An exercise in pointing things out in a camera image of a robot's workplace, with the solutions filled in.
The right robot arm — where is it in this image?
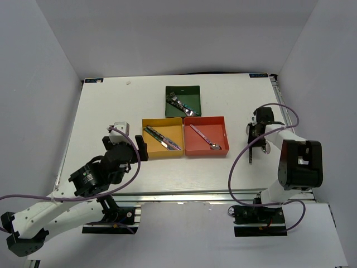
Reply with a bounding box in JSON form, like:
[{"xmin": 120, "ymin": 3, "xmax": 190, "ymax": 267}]
[{"xmin": 246, "ymin": 107, "xmax": 323, "ymax": 223}]

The pink handled spoon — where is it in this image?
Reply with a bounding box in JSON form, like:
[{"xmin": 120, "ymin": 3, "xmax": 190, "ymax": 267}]
[{"xmin": 190, "ymin": 124, "xmax": 221, "ymax": 150}]

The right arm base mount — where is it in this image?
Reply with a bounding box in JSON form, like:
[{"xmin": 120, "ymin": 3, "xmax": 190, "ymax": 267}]
[{"xmin": 228, "ymin": 205, "xmax": 287, "ymax": 237}]

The pink handled knife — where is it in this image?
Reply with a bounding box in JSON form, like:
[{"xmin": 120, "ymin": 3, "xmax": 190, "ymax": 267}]
[{"xmin": 147, "ymin": 126, "xmax": 182, "ymax": 150}]

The yellow container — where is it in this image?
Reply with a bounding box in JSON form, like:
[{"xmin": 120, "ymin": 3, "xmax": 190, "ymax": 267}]
[{"xmin": 142, "ymin": 117, "xmax": 185, "ymax": 160}]

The green handled fork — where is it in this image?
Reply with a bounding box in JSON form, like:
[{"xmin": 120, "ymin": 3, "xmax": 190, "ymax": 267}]
[{"xmin": 182, "ymin": 103, "xmax": 200, "ymax": 117}]

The black handled knife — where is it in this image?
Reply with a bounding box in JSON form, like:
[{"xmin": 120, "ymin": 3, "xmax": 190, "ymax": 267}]
[{"xmin": 144, "ymin": 126, "xmax": 182, "ymax": 151}]

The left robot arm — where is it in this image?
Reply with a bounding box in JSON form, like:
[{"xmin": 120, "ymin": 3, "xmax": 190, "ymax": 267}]
[{"xmin": 1, "ymin": 135, "xmax": 148, "ymax": 257}]

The green handled spoon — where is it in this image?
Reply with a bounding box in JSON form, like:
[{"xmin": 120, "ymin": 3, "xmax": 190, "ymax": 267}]
[{"xmin": 262, "ymin": 142, "xmax": 271, "ymax": 154}]

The left blue corner label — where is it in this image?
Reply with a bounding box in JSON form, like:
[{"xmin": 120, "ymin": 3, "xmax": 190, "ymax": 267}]
[{"xmin": 84, "ymin": 78, "xmax": 104, "ymax": 83}]

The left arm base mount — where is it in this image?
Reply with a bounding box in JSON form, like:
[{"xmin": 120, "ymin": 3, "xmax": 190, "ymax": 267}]
[{"xmin": 82, "ymin": 195, "xmax": 139, "ymax": 235}]

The pink handled fork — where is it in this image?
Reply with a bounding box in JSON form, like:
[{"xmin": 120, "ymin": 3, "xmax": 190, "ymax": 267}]
[{"xmin": 166, "ymin": 92, "xmax": 185, "ymax": 111}]

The black handled fork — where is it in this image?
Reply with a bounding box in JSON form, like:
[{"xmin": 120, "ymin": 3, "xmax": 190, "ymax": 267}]
[{"xmin": 166, "ymin": 98, "xmax": 196, "ymax": 117}]

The red container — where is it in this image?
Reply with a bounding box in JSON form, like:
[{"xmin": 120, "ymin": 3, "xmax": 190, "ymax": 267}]
[{"xmin": 183, "ymin": 116, "xmax": 229, "ymax": 157}]

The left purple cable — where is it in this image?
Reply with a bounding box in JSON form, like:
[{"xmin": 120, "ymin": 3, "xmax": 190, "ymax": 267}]
[{"xmin": 0, "ymin": 127, "xmax": 142, "ymax": 234}]

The right blue corner label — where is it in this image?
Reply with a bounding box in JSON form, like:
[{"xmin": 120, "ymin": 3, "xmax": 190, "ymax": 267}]
[{"xmin": 249, "ymin": 73, "xmax": 269, "ymax": 78}]

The black handled spoon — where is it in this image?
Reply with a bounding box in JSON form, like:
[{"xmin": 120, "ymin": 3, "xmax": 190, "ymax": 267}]
[{"xmin": 249, "ymin": 146, "xmax": 254, "ymax": 165}]

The green container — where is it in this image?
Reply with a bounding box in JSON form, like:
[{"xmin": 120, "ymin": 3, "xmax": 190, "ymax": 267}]
[{"xmin": 165, "ymin": 85, "xmax": 202, "ymax": 118}]

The blue corner label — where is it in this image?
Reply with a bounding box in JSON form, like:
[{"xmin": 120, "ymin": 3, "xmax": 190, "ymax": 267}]
[
  {"xmin": 249, "ymin": 73, "xmax": 269, "ymax": 78},
  {"xmin": 84, "ymin": 78, "xmax": 104, "ymax": 83}
]

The green handled knife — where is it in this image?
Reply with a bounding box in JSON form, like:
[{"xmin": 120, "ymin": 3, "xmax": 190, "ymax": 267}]
[{"xmin": 144, "ymin": 126, "xmax": 175, "ymax": 151}]

